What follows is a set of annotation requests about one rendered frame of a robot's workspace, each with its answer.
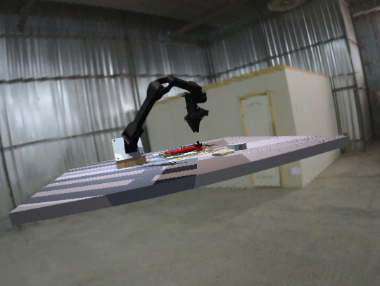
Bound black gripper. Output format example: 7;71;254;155
184;103;204;132

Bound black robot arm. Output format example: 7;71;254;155
121;75;207;154

